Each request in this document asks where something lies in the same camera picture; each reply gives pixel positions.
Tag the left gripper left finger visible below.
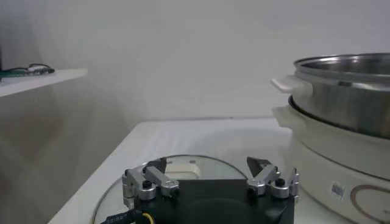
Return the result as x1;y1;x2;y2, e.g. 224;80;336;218
121;156;180;211

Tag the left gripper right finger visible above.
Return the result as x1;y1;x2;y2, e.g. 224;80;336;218
246;156;301;200

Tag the round glass pot lid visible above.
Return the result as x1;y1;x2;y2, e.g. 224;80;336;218
91;154;250;224

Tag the stainless steel steamer basket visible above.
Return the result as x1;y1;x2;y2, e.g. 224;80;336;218
270;52;390;139

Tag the white electric pot base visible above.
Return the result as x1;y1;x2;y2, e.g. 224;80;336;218
271;105;390;224

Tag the white side table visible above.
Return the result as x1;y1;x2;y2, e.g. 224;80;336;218
0;68;89;99

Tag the green circuit board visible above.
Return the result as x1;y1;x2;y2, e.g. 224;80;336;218
0;69;32;78

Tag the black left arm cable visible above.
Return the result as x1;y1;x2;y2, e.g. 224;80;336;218
100;209;155;224

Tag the black looped cable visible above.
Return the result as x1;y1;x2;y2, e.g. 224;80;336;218
27;63;56;75

